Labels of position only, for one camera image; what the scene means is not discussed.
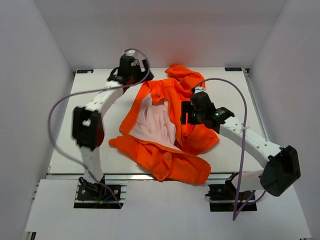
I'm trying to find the orange jacket pink lining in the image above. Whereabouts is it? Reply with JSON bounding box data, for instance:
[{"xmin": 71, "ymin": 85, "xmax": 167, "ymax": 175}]
[{"xmin": 108, "ymin": 64, "xmax": 220, "ymax": 185}]

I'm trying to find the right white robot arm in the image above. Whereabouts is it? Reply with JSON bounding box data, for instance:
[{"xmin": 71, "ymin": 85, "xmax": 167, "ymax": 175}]
[{"xmin": 180, "ymin": 91, "xmax": 301, "ymax": 200}]

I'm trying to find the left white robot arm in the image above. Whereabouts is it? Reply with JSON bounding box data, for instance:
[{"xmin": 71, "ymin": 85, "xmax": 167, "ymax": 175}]
[{"xmin": 71, "ymin": 50, "xmax": 154, "ymax": 200}]

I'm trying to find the left blue table label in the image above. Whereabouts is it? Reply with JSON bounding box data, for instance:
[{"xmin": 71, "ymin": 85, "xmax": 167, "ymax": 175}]
[{"xmin": 76, "ymin": 69, "xmax": 94, "ymax": 74}]

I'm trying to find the blue table label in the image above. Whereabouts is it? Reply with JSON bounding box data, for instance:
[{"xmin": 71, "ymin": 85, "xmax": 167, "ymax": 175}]
[
  {"xmin": 76, "ymin": 69, "xmax": 94, "ymax": 74},
  {"xmin": 224, "ymin": 67, "xmax": 243, "ymax": 72}
]

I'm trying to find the right blue table label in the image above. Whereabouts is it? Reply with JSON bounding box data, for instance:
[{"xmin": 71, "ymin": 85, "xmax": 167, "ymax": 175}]
[{"xmin": 224, "ymin": 67, "xmax": 243, "ymax": 72}]

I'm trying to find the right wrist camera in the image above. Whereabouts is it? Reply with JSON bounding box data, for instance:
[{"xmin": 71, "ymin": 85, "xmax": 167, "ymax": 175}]
[{"xmin": 191, "ymin": 86, "xmax": 206, "ymax": 94}]

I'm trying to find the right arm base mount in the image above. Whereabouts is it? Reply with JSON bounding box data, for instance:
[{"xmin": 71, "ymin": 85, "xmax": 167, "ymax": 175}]
[{"xmin": 204, "ymin": 173, "xmax": 258, "ymax": 213}]

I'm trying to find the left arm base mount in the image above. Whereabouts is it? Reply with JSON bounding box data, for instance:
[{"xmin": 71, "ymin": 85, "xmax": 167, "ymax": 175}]
[{"xmin": 73, "ymin": 177, "xmax": 127, "ymax": 210}]

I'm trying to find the aluminium table front rail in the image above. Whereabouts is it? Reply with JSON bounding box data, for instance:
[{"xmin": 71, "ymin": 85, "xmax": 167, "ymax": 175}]
[{"xmin": 46, "ymin": 172, "xmax": 265, "ymax": 182}]

